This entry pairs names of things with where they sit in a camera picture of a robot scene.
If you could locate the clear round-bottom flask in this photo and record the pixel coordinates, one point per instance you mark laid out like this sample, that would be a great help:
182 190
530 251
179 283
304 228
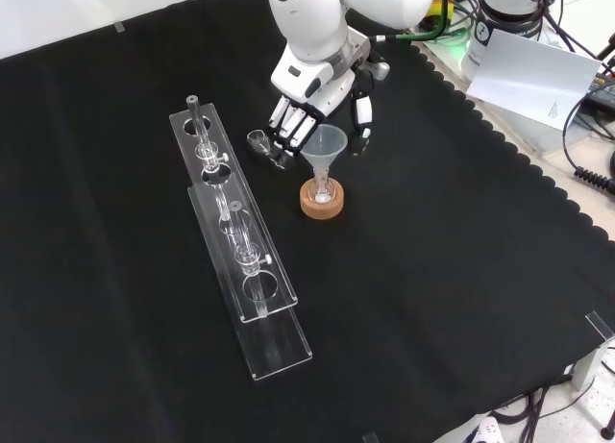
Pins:
322 193

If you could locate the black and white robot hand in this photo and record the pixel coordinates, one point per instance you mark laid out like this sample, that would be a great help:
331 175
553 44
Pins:
312 87

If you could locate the translucent plastic funnel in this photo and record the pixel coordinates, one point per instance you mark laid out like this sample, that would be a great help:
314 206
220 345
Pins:
323 142

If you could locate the yellow stop button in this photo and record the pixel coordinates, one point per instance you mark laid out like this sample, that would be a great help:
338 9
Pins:
442 3

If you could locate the small clear cloth clip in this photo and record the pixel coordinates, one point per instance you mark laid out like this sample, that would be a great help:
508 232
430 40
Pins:
119 27
371 437

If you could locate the clear acrylic funnel stand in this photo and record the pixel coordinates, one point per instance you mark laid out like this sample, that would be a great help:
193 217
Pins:
250 251

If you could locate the black bench cloth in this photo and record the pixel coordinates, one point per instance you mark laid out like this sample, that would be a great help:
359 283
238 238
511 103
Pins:
432 222

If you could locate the white paper board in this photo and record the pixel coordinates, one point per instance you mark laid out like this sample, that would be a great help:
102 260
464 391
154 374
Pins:
528 78

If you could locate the grey metal bench bracket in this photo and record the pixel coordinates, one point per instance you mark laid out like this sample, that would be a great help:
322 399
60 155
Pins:
596 347

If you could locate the white power strip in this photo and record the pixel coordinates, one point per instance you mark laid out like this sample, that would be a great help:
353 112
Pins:
485 429

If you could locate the black power adapter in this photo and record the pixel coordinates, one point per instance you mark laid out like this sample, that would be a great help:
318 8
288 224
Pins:
600 87

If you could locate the clear glass weighing funnel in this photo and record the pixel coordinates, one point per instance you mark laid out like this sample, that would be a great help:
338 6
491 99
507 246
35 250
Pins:
258 142

